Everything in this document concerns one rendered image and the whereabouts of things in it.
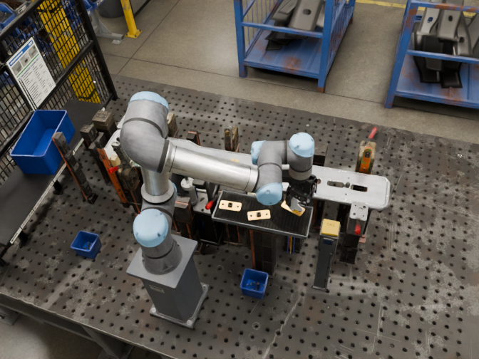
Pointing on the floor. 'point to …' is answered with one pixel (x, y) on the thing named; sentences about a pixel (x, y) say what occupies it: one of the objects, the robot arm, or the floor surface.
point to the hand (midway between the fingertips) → (292, 204)
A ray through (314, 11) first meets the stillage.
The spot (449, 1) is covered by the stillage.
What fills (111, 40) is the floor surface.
